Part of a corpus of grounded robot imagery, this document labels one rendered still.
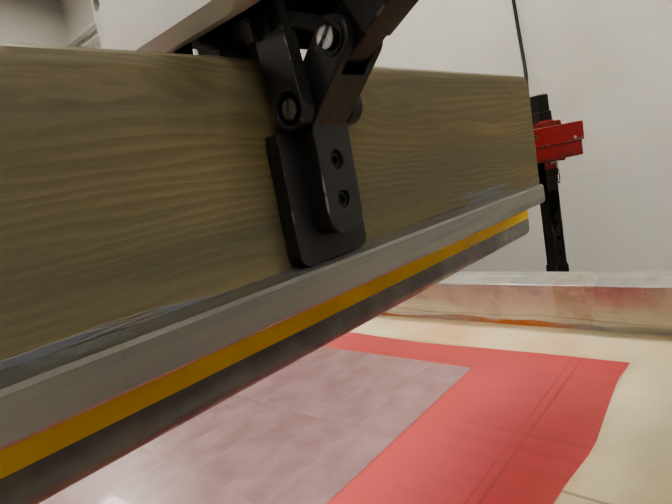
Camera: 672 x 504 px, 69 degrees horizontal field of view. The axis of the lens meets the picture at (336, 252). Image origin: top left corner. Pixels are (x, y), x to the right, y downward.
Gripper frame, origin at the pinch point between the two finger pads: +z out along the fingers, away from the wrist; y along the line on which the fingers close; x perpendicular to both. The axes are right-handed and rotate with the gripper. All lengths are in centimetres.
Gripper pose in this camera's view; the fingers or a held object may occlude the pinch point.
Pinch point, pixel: (280, 200)
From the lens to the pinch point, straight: 17.2
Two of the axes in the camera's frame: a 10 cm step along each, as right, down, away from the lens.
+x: 6.5, -2.4, 7.2
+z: 1.8, 9.7, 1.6
